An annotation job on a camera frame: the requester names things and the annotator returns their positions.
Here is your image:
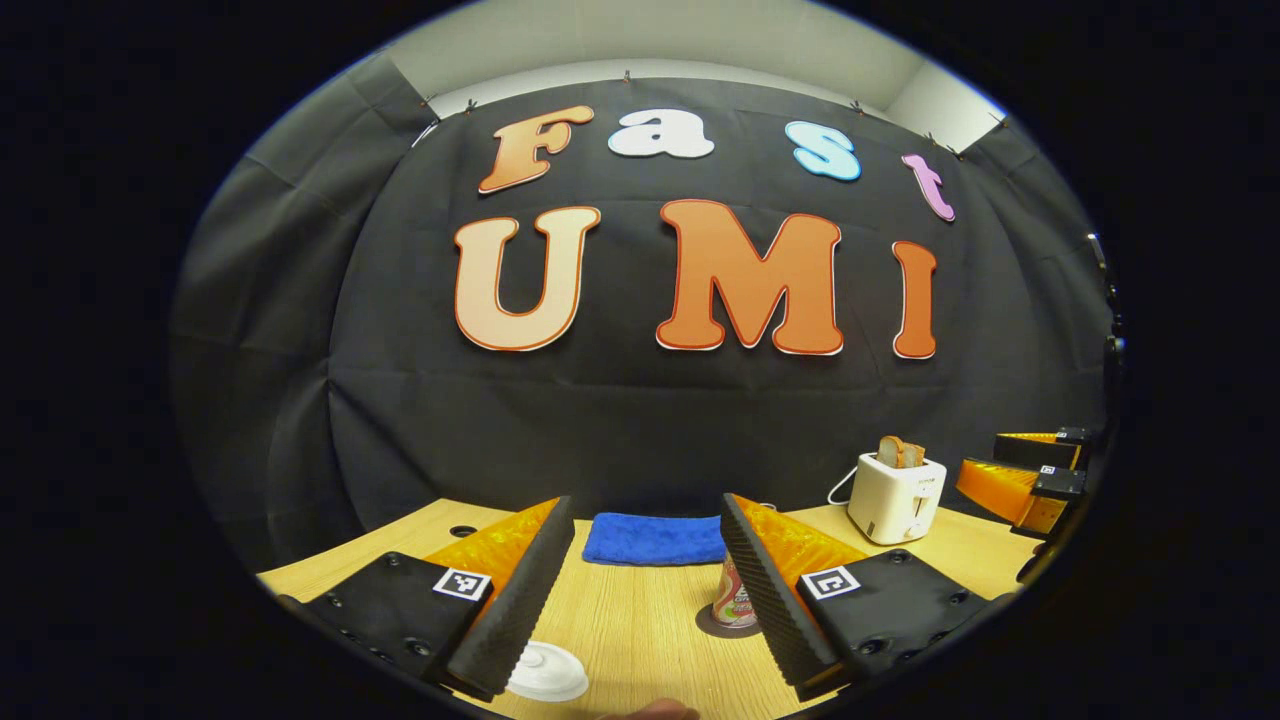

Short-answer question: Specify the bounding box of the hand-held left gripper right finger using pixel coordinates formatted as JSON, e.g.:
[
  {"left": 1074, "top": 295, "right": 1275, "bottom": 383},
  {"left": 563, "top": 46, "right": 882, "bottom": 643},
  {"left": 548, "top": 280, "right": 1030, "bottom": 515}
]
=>
[{"left": 720, "top": 492, "right": 1001, "bottom": 703}]

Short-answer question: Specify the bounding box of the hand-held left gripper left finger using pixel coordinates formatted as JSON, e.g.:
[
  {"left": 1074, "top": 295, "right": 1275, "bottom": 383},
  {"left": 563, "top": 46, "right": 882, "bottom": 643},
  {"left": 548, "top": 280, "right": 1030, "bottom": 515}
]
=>
[{"left": 300, "top": 495, "right": 577, "bottom": 703}]

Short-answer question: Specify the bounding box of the silver water bottle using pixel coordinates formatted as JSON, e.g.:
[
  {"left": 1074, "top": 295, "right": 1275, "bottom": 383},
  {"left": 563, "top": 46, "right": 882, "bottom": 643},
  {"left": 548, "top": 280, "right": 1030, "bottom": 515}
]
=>
[{"left": 712, "top": 555, "right": 761, "bottom": 631}]

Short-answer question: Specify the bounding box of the dark brown round coaster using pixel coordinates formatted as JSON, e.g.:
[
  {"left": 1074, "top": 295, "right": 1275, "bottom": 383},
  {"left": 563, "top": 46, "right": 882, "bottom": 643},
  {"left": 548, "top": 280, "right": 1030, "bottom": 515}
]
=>
[{"left": 695, "top": 602, "right": 766, "bottom": 641}]

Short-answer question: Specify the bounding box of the white toaster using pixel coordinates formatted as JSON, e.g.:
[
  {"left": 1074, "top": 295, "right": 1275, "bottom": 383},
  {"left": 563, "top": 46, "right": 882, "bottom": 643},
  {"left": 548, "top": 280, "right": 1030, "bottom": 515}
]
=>
[{"left": 847, "top": 452, "right": 948, "bottom": 546}]

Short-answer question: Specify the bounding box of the blue folded towel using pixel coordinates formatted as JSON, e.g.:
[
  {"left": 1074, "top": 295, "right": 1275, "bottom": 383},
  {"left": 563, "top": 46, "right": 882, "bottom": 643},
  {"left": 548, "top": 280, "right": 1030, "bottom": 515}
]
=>
[{"left": 582, "top": 512, "right": 729, "bottom": 567}]

